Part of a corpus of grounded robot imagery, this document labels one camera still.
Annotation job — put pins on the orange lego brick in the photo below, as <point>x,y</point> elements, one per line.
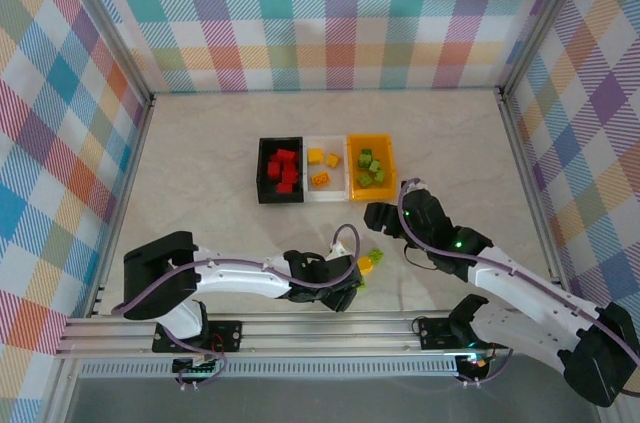
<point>320,179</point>

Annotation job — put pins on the orange-yellow lego brick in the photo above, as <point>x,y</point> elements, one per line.
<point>333,159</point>

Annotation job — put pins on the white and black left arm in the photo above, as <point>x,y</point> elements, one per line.
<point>235,275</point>

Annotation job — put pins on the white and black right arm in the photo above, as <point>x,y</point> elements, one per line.
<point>525,293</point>

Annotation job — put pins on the orange plastic bin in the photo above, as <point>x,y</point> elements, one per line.
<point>387,190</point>

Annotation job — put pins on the clear white plastic bin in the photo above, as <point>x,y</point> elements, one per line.
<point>337,183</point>

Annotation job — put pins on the black plastic bin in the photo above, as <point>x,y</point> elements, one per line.
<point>265,193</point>

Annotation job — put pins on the wide aluminium base rail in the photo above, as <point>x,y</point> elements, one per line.
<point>325,333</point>

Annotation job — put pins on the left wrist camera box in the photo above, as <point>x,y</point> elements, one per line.
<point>340,249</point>

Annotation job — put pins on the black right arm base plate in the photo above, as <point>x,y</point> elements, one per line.
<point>435,333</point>

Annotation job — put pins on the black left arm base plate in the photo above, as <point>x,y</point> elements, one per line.
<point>227,335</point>

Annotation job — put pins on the aluminium side rail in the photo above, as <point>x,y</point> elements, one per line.
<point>126,193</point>
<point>525,168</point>

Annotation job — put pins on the aluminium corner post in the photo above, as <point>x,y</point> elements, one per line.
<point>543,18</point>
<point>114,33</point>

